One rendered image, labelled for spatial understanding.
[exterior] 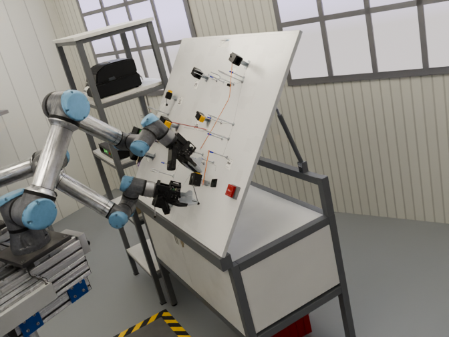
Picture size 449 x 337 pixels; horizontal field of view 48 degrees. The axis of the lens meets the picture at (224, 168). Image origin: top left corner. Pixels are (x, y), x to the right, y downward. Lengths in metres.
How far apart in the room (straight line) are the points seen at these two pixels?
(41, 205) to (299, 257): 1.19
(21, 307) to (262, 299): 1.05
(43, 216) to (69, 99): 0.43
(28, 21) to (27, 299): 4.01
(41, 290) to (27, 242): 0.20
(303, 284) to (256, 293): 0.27
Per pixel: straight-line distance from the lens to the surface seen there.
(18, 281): 2.07
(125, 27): 3.13
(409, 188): 3.90
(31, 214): 1.89
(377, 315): 3.11
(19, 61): 5.49
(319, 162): 4.11
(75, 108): 1.95
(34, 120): 5.51
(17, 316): 1.96
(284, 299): 2.46
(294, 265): 2.42
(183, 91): 2.93
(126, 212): 2.23
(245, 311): 2.35
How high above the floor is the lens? 1.93
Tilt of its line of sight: 20 degrees down
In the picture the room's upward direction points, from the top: 14 degrees counter-clockwise
